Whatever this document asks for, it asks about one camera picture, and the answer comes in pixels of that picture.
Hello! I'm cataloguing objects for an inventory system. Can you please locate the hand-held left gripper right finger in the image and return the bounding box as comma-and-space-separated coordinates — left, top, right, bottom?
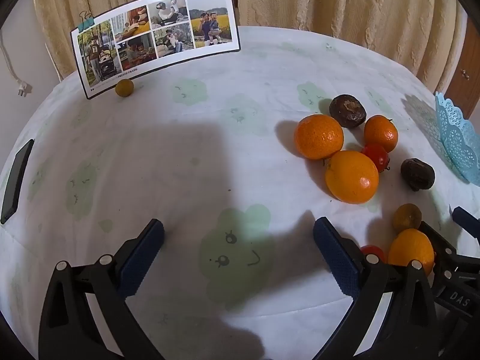
313, 217, 439, 360

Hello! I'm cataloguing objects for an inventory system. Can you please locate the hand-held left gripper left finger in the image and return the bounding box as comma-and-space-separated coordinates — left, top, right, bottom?
38, 218, 166, 360

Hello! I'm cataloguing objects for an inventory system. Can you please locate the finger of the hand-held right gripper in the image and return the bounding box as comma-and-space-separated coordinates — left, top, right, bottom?
418, 220, 458, 271
452, 206, 480, 239

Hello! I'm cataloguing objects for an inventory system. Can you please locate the small orange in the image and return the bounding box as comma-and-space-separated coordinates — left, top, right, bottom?
387, 228, 436, 276
364, 115, 399, 154

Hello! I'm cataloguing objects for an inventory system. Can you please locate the red tomato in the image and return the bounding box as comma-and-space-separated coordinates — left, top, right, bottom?
361, 143, 391, 173
359, 245, 387, 264

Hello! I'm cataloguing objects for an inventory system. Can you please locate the small olive-brown fruit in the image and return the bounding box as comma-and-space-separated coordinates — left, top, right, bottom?
392, 203, 423, 233
115, 79, 135, 98

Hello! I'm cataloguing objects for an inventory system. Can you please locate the dark brown round fruit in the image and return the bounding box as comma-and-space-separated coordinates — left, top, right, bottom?
329, 94, 367, 129
400, 158, 436, 192

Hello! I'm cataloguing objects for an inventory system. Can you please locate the light blue lace plastic basket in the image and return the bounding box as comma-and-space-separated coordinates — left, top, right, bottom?
434, 91, 480, 186

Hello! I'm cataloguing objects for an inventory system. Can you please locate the large orange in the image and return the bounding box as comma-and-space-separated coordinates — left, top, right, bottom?
293, 114, 345, 161
325, 150, 380, 205

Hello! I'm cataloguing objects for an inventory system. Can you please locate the white printed tablecloth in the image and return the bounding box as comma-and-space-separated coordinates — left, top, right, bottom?
0, 25, 480, 360

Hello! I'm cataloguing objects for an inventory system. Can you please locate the black phone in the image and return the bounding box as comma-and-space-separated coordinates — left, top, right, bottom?
0, 139, 35, 226

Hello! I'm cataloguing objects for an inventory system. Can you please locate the photo collage board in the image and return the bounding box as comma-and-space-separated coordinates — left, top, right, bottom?
70, 0, 241, 100

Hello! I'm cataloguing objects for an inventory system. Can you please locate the teal binder clip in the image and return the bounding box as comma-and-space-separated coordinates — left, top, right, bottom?
77, 10, 95, 33

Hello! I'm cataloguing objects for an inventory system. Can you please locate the brown wooden door frame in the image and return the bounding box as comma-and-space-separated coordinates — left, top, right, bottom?
445, 17, 480, 110

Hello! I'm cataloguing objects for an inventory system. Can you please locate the white power cable with plug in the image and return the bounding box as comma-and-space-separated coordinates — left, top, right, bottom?
0, 30, 33, 98

